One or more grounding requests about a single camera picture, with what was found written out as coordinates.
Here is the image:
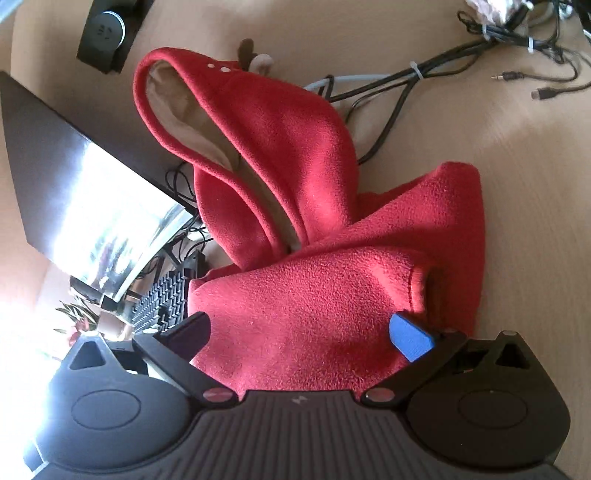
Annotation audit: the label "red hooded fleece garment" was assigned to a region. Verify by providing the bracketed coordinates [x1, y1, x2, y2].
[133, 39, 484, 403]

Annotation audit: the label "black monitor cables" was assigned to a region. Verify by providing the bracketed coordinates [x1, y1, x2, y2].
[163, 163, 214, 278]

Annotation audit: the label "black cable bundle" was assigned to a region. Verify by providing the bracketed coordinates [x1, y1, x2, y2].
[305, 0, 591, 163]

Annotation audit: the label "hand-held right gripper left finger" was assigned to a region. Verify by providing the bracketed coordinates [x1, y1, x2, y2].
[59, 311, 238, 403]

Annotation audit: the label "black keyboard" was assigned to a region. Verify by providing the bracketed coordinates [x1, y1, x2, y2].
[130, 269, 191, 334]

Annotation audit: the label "white crumpled paper flower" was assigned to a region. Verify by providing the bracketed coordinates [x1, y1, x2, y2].
[464, 0, 525, 25]

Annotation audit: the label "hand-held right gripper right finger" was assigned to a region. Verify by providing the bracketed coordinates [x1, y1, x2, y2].
[362, 312, 539, 408]

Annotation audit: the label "light grey cable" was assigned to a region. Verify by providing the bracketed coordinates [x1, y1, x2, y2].
[302, 73, 394, 94]

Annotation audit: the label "green potted plant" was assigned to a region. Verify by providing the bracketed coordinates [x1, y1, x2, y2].
[54, 299, 100, 345]

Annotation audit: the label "black audio jack cable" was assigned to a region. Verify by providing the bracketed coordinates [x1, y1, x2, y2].
[491, 69, 581, 94]

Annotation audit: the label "black curved monitor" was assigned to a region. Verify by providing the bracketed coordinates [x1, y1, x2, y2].
[0, 71, 197, 297]

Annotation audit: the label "black usb cable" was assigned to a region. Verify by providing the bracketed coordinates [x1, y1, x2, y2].
[531, 79, 591, 101]

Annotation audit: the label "black wall socket rail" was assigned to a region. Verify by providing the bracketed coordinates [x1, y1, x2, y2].
[76, 0, 156, 75]

